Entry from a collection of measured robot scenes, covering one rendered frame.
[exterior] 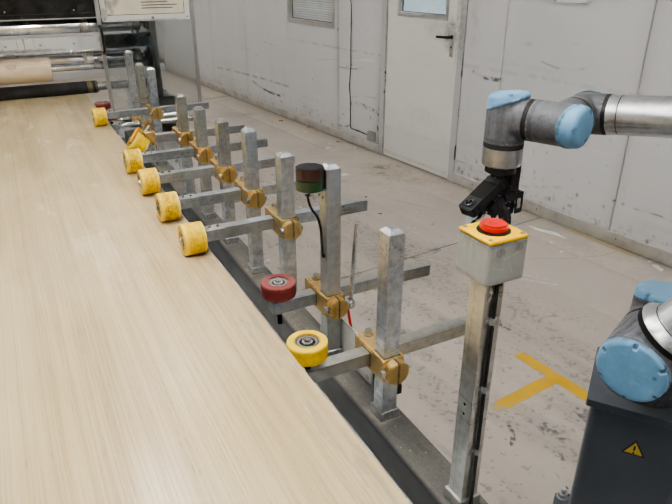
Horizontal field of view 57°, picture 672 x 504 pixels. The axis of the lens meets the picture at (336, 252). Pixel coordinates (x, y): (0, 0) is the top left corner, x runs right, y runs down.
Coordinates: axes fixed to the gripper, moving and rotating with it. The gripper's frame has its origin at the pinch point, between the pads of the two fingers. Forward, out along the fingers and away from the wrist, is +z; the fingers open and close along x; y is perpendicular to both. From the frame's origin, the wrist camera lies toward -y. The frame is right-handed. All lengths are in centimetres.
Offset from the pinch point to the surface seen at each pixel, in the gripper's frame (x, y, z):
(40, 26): 272, -48, -33
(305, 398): -22, -64, 4
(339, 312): 7.5, -37.5, 10.1
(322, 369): -10, -53, 10
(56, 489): -20, -103, 4
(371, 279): 13.1, -24.4, 7.8
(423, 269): 11.5, -9.1, 8.6
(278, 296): 13, -50, 5
